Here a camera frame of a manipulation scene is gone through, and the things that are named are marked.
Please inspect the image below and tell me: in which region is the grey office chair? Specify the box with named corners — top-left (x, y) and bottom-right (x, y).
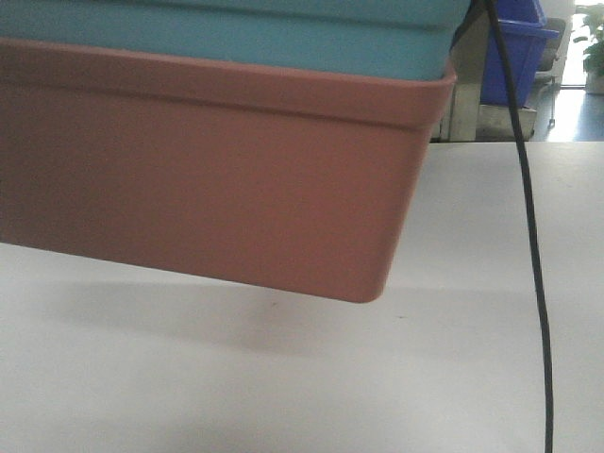
top-left (537, 18), bottom-right (566, 130)

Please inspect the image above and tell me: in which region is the steel shelf rack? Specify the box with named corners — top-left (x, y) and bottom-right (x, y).
top-left (431, 1), bottom-right (514, 143)

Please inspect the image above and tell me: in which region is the pink plastic box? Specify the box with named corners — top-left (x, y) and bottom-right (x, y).
top-left (1, 38), bottom-right (455, 303)

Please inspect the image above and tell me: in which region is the green potted plant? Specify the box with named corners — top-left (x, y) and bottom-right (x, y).
top-left (573, 3), bottom-right (603, 95)

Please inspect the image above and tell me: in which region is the black cable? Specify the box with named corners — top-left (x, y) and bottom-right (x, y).
top-left (450, 0), bottom-right (555, 453)

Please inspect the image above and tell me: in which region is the large blue storage bin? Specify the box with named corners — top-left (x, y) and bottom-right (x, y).
top-left (480, 0), bottom-right (559, 107)

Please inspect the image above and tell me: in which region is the light blue plastic box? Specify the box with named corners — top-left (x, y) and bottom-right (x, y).
top-left (1, 1), bottom-right (470, 80)

